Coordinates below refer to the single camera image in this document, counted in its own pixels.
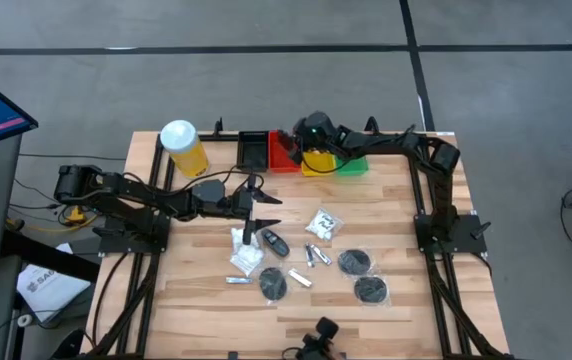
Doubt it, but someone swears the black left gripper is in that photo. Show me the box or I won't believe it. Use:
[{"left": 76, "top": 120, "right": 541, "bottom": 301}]
[{"left": 228, "top": 173, "right": 283, "bottom": 247}]

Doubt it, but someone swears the black oblong travel shaver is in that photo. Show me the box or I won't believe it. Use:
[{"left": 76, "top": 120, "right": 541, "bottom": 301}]
[{"left": 260, "top": 228, "right": 291, "bottom": 259}]

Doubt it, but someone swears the bagged black round disc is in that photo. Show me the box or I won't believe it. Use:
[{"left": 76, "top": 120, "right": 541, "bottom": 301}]
[
  {"left": 351, "top": 273, "right": 391, "bottom": 307},
  {"left": 336, "top": 248, "right": 375, "bottom": 277},
  {"left": 257, "top": 265, "right": 290, "bottom": 304}
]

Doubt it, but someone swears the red plastic basket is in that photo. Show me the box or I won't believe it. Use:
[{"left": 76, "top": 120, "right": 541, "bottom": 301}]
[{"left": 268, "top": 129, "right": 302, "bottom": 174}]

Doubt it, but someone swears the yellow plastic basket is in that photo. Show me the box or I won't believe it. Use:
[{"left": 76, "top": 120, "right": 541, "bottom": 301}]
[{"left": 300, "top": 148, "right": 337, "bottom": 177}]

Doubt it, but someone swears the black plastic basket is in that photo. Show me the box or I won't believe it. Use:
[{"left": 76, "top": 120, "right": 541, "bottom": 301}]
[{"left": 237, "top": 130, "right": 270, "bottom": 174}]

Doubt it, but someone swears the green plastic basket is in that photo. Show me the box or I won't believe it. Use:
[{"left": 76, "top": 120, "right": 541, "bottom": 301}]
[{"left": 334, "top": 153, "right": 370, "bottom": 177}]

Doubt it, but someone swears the yellow wipes canister white lid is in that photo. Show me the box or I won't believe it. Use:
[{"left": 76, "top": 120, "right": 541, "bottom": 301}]
[{"left": 159, "top": 118, "right": 210, "bottom": 179}]

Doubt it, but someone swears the black clamp device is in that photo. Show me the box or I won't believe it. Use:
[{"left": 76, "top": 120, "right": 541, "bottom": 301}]
[{"left": 281, "top": 316, "right": 342, "bottom": 360}]

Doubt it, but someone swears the white printed booklet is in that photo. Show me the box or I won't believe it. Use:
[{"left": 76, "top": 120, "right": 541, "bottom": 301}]
[{"left": 15, "top": 242, "right": 92, "bottom": 324}]

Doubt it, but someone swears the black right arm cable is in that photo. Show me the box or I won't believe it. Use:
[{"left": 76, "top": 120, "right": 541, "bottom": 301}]
[{"left": 298, "top": 149, "right": 362, "bottom": 176}]

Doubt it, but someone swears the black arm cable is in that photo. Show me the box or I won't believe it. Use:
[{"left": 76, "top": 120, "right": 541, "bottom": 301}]
[
  {"left": 298, "top": 149, "right": 362, "bottom": 176},
  {"left": 168, "top": 168, "right": 267, "bottom": 201}
]

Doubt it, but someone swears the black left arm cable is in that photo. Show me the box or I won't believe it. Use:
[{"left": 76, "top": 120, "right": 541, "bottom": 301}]
[{"left": 168, "top": 168, "right": 267, "bottom": 201}]

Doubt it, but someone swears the black aluminium table frame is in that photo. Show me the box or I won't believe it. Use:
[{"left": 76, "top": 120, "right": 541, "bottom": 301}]
[{"left": 83, "top": 130, "right": 512, "bottom": 360}]

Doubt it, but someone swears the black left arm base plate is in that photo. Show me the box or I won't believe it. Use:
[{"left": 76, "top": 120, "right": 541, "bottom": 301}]
[{"left": 98, "top": 212, "right": 172, "bottom": 255}]

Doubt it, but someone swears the yellow cable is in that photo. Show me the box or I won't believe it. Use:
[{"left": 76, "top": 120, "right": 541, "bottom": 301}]
[{"left": 5, "top": 204, "right": 100, "bottom": 235}]

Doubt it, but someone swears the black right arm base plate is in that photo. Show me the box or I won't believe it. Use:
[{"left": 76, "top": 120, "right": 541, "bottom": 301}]
[{"left": 414, "top": 212, "right": 488, "bottom": 255}]

